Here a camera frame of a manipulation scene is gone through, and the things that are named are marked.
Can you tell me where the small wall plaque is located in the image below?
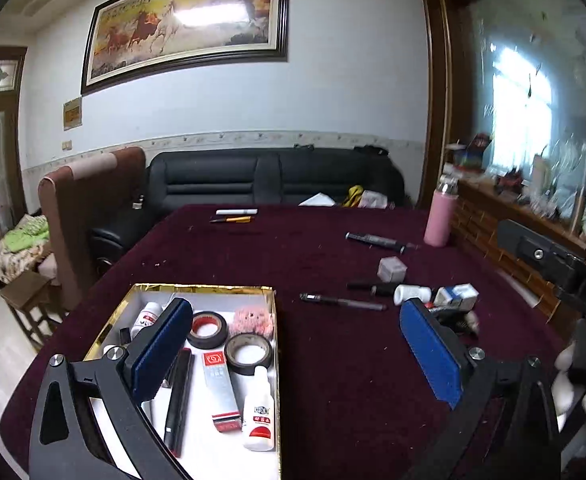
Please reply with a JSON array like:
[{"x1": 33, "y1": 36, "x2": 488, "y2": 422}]
[{"x1": 63, "y1": 97, "x2": 84, "y2": 131}]

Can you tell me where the framed horse painting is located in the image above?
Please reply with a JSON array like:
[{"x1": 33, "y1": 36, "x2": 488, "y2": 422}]
[{"x1": 80, "y1": 0, "x2": 291, "y2": 96}]

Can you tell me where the pink and white bag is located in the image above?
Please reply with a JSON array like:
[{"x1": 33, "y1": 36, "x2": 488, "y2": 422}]
[{"x1": 360, "y1": 190, "x2": 389, "y2": 210}]

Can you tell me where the white bottle with red label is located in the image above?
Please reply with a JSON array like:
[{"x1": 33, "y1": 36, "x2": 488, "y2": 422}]
[{"x1": 130, "y1": 301, "x2": 164, "y2": 340}]

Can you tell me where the pink thermos bottle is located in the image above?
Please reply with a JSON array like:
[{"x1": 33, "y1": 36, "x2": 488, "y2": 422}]
[{"x1": 424, "y1": 176, "x2": 462, "y2": 248}]

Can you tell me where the pile of shelf knickknacks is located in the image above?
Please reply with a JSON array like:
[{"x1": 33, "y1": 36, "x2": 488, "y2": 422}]
[{"x1": 445, "y1": 132, "x2": 586, "y2": 236}]

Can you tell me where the wooden stool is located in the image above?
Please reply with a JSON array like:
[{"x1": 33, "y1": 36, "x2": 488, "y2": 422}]
[{"x1": 10, "y1": 305, "x2": 68, "y2": 352}]

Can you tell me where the black leather sofa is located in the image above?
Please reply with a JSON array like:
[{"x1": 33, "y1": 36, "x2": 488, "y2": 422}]
[{"x1": 90, "y1": 145, "x2": 406, "y2": 281}]

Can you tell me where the white paper sheet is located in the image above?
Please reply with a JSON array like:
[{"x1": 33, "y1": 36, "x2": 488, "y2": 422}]
[{"x1": 298, "y1": 192, "x2": 336, "y2": 207}]

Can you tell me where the red white packet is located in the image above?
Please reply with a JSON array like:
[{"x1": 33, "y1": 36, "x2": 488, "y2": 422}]
[{"x1": 202, "y1": 351, "x2": 242, "y2": 434}]

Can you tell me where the wooden door with glass panes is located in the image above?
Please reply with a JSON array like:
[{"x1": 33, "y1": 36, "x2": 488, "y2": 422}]
[{"x1": 0, "y1": 46, "x2": 28, "y2": 306}]

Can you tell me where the white and blue box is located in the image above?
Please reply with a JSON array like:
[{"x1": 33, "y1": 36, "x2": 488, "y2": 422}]
[{"x1": 433, "y1": 283, "x2": 479, "y2": 311}]

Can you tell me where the black tape roll red core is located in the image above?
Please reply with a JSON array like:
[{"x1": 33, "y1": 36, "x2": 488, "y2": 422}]
[{"x1": 187, "y1": 311, "x2": 230, "y2": 351}]

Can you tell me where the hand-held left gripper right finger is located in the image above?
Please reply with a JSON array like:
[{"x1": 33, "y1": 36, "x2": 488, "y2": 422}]
[{"x1": 399, "y1": 297, "x2": 566, "y2": 480}]

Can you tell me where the brown upholstered chair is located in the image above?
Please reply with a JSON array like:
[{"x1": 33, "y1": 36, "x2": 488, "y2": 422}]
[{"x1": 38, "y1": 146, "x2": 148, "y2": 311}]

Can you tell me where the small white bottle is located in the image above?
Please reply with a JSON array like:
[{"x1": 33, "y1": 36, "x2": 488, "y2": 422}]
[{"x1": 394, "y1": 284, "x2": 432, "y2": 306}]

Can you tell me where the short thick black marker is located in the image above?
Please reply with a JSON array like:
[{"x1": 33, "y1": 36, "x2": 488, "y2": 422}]
[{"x1": 347, "y1": 281, "x2": 399, "y2": 297}]

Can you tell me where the white correction fluid bottle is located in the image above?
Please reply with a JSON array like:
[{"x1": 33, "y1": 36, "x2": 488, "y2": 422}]
[{"x1": 242, "y1": 365, "x2": 280, "y2": 452}]

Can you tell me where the maroon table cloth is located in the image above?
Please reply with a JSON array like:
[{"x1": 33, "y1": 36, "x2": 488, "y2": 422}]
[{"x1": 0, "y1": 203, "x2": 568, "y2": 480}]

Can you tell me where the black marker with pink ends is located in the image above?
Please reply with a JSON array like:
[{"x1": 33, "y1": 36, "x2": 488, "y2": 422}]
[{"x1": 164, "y1": 348, "x2": 194, "y2": 457}]

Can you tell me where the white cube eraser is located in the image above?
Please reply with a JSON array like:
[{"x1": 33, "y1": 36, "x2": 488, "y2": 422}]
[{"x1": 377, "y1": 256, "x2": 407, "y2": 284}]

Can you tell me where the pink fluffy round toy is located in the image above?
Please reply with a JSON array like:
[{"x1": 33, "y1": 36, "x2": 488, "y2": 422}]
[{"x1": 232, "y1": 304, "x2": 274, "y2": 337}]

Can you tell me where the large glass panel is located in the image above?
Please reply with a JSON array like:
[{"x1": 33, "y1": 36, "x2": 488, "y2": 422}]
[{"x1": 465, "y1": 0, "x2": 586, "y2": 256}]

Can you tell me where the black pen with ribbed grip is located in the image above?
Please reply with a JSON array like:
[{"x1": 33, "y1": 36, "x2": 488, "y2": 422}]
[{"x1": 300, "y1": 293, "x2": 388, "y2": 312}]

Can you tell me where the green patterned cloth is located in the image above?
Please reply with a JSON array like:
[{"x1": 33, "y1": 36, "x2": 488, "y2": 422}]
[{"x1": 0, "y1": 214, "x2": 51, "y2": 283}]

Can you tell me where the black pen with silver barrel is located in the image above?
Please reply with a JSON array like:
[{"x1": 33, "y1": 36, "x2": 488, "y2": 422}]
[{"x1": 345, "y1": 231, "x2": 420, "y2": 255}]

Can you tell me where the gold-edged white box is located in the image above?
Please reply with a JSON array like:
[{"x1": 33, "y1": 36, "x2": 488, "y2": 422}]
[{"x1": 83, "y1": 282, "x2": 281, "y2": 480}]

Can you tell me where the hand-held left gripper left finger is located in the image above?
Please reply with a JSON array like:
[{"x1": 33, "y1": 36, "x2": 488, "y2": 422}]
[{"x1": 28, "y1": 297, "x2": 194, "y2": 480}]

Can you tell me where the wooden sideboard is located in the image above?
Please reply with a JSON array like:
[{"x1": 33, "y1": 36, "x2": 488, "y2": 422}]
[{"x1": 448, "y1": 175, "x2": 586, "y2": 331}]

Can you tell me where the black tape roll white core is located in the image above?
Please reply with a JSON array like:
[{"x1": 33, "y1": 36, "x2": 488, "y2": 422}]
[{"x1": 224, "y1": 333, "x2": 274, "y2": 377}]

